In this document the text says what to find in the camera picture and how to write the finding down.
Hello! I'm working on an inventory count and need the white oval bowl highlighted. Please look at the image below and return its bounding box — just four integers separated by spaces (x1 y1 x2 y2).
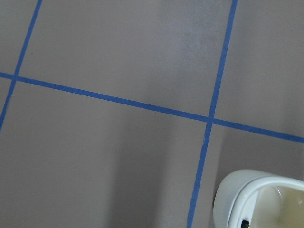
213 170 304 228

